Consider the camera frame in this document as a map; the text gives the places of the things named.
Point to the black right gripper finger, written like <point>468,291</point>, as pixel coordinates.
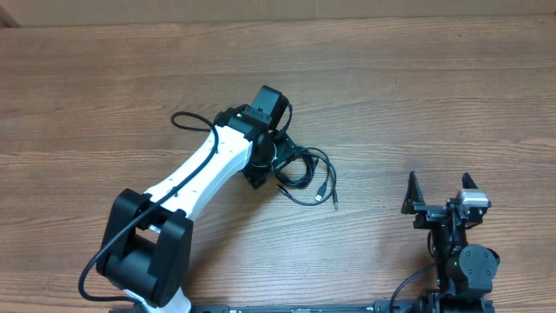
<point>468,182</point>
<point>413,195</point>

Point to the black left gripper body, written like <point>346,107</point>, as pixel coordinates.
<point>281,148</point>

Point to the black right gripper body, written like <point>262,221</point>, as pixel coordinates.
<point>446,235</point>

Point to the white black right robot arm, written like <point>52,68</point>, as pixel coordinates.
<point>464,271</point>

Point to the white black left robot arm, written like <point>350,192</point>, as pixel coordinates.
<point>147,241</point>

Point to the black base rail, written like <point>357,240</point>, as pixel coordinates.
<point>380,306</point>

